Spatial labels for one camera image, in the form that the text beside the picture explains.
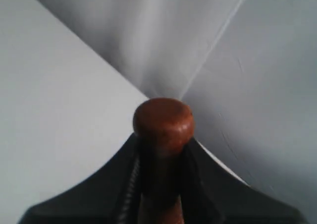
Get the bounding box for white backdrop sheet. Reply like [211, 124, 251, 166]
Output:
[22, 0, 317, 205]

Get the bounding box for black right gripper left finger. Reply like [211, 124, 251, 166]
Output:
[20, 134, 141, 224]

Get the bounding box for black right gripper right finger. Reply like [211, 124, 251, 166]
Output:
[180, 139, 305, 224]

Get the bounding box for brown wooden pestle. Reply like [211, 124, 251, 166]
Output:
[133, 98, 195, 224]

